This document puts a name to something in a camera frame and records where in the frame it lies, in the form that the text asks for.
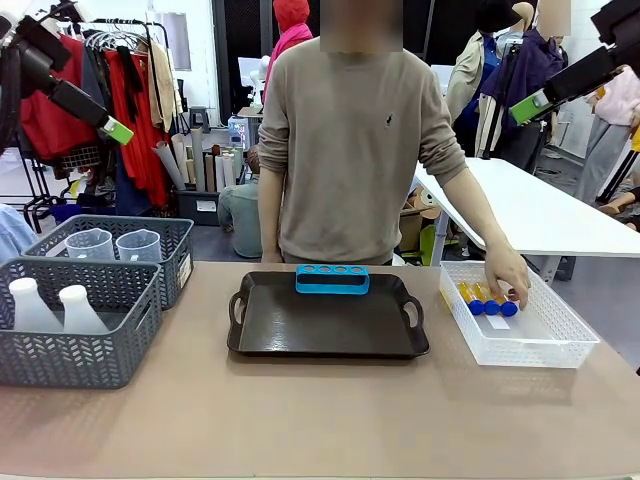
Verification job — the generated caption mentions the grey plastic stool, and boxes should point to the grey plastic stool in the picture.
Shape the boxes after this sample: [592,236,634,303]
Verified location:
[188,105,212,134]

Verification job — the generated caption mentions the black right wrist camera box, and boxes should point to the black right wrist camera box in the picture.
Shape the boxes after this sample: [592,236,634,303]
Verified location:
[591,0,640,46]

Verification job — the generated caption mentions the mannequin in beige coat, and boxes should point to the mannequin in beige coat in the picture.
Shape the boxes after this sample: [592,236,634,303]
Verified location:
[444,0,507,157]

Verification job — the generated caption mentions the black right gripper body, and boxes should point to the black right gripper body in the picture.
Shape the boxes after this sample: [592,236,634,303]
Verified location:
[604,24,640,71]

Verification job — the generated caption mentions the person's left hand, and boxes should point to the person's left hand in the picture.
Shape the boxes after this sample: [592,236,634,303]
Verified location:
[483,244,532,312]

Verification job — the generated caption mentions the grey basket with label sticker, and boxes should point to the grey basket with label sticker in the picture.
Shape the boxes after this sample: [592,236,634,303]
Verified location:
[22,214,195,311]

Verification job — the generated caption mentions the figure in pink red hoodie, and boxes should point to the figure in pink red hoodie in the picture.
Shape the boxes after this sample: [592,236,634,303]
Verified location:
[263,0,315,104]

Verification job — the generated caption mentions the dark brown serving tray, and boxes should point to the dark brown serving tray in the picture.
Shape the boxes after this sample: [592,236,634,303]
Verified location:
[227,271,431,359]

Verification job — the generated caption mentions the red dress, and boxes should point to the red dress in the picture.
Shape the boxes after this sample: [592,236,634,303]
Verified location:
[104,49,170,207]

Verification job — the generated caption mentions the red shirt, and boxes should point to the red shirt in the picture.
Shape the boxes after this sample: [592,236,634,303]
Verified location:
[19,34,101,161]

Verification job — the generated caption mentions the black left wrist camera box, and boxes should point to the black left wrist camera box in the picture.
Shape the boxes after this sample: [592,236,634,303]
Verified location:
[19,17,72,71]

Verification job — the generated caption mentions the white plastic conical flask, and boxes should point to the white plastic conical flask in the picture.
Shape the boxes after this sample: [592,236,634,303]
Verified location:
[58,284,110,335]
[8,277,64,334]

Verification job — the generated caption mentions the white table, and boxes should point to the white table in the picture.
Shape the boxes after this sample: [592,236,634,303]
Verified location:
[413,157,640,284]

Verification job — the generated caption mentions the person's right forearm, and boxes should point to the person's right forearm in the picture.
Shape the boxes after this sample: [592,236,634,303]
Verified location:
[258,167,287,257]

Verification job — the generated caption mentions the orange tube with blue cap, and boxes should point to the orange tube with blue cap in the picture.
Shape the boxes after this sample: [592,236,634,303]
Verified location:
[492,287,520,319]
[473,282,503,316]
[458,282,485,317]

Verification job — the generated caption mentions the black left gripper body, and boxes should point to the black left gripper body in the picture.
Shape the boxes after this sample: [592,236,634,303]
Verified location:
[17,47,65,99]

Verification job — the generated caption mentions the grey paper roll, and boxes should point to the grey paper roll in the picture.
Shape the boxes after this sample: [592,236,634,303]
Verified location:
[189,124,207,194]

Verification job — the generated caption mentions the cardboard box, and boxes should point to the cardboard box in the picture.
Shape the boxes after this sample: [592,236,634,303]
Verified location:
[399,199,427,252]

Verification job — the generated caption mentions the black bin of rolls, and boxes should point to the black bin of rolls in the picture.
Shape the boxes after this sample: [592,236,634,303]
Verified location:
[174,188,222,227]

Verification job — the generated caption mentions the seated person in denim jacket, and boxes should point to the seated person in denim jacket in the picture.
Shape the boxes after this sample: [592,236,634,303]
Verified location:
[217,144,265,259]

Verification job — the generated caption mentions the blue test tube rack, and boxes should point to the blue test tube rack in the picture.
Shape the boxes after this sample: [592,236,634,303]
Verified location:
[294,263,371,295]

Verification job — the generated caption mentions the grey basket holding flasks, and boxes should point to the grey basket holding flasks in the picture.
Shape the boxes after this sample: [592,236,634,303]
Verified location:
[0,257,164,390]

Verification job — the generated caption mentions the person in beige sweater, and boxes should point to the person in beige sweater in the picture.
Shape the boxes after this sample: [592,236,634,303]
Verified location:
[257,0,469,266]

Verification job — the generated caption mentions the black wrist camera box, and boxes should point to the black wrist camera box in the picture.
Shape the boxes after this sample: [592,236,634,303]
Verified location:
[591,0,640,46]
[19,17,72,71]

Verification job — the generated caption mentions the beige hanging garment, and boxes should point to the beige hanging garment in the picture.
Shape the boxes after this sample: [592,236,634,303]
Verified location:
[147,42,180,134]

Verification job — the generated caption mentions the white paper roll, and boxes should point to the white paper roll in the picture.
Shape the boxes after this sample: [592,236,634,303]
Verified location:
[152,139,187,191]

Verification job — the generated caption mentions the white basket label sticker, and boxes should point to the white basket label sticker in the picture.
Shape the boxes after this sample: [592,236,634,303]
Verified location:
[178,252,194,292]

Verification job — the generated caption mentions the light blue shirt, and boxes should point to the light blue shirt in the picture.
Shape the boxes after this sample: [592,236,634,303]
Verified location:
[0,203,40,266]

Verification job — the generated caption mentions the clear plastic measuring beaker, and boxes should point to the clear plastic measuring beaker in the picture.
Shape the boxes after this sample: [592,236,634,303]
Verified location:
[115,229,162,264]
[64,228,115,261]

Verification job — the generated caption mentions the clear plastic basket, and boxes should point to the clear plastic basket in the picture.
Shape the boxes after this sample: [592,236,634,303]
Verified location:
[438,260,601,370]

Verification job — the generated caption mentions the black clothes rack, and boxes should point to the black clothes rack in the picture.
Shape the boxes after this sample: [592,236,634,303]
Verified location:
[79,17,169,51]

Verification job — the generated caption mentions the person's left forearm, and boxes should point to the person's left forearm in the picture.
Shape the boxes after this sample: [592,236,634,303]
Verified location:
[439,168,516,256]

